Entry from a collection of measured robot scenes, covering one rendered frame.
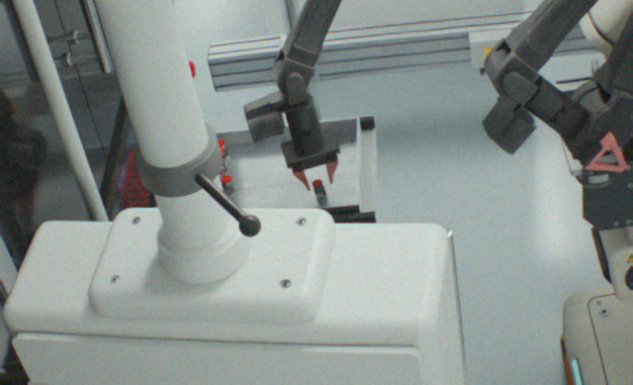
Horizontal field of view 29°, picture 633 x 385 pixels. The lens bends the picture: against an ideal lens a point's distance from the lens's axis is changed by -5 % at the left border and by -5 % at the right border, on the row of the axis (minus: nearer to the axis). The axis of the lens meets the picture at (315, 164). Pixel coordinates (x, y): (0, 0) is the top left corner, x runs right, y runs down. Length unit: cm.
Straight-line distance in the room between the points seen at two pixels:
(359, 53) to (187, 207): 220
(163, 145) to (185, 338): 24
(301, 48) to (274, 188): 37
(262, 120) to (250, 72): 122
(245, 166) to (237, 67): 95
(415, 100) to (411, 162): 30
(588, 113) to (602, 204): 33
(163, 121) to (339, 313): 28
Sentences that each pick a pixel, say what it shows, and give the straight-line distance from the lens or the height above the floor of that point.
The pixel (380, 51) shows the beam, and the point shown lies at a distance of 342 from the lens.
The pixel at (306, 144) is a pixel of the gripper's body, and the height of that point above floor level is 105.
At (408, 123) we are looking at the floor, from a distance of 397.
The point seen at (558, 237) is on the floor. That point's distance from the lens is 355.
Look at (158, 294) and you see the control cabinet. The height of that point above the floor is 158.
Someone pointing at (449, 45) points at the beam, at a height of 51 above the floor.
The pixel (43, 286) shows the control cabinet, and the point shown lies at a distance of 143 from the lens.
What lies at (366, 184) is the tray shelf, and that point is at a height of 88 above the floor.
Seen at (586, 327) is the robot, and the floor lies 28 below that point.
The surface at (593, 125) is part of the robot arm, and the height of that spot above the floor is 126.
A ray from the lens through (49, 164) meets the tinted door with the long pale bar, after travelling 182.
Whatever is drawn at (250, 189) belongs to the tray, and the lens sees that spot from 249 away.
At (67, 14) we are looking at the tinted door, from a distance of 198.
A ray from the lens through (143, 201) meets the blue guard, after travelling 227.
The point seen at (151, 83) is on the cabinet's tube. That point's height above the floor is 184.
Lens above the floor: 250
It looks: 40 degrees down
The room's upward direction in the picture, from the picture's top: 12 degrees counter-clockwise
